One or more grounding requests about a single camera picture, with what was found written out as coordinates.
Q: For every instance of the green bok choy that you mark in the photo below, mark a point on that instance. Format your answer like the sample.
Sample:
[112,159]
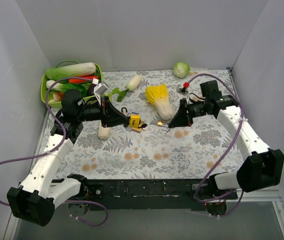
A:
[56,93]

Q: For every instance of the yellow padlock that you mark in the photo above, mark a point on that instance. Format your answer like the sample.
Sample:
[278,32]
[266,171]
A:
[135,122]

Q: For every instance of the large brass padlock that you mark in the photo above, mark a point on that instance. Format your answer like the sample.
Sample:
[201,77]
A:
[137,129]

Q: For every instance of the purple eggplant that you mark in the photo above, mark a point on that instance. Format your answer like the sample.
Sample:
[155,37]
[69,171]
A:
[90,91]

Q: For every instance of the small brass padlock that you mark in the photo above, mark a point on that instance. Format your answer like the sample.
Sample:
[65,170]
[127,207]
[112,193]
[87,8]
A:
[163,125]

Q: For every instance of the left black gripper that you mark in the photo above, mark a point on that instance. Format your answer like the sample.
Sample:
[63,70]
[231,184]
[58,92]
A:
[107,112]

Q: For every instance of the napa cabbage in basket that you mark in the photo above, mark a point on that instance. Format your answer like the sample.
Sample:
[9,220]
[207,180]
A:
[74,70]

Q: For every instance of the celery stalk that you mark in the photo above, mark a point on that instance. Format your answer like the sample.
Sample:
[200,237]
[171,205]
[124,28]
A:
[103,132]

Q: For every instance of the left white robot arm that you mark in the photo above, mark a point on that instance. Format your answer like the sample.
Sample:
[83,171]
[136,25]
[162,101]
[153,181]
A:
[38,195]

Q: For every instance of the orange padlock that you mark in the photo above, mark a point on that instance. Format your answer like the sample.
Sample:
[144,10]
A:
[124,111]

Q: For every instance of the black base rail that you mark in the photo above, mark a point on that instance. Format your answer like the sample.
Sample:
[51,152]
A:
[143,194]

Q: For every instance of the white radish with leaves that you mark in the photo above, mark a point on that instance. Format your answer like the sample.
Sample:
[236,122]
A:
[131,86]

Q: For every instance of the floral table mat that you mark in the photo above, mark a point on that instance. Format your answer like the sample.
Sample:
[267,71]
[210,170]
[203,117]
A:
[184,152]

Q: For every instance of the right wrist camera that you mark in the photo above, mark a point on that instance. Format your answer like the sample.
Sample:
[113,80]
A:
[183,90]

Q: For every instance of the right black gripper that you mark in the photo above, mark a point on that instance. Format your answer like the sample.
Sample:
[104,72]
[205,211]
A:
[184,113]

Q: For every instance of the orange carrot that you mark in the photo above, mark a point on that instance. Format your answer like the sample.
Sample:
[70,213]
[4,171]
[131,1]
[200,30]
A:
[83,79]

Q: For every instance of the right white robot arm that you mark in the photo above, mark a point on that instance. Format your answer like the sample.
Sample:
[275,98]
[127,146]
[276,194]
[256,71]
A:
[262,166]

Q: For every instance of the yellow napa cabbage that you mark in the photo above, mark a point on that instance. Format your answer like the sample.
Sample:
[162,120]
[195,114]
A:
[158,97]

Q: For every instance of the round green cabbage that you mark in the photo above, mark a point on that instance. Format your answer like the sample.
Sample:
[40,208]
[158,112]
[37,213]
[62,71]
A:
[181,69]

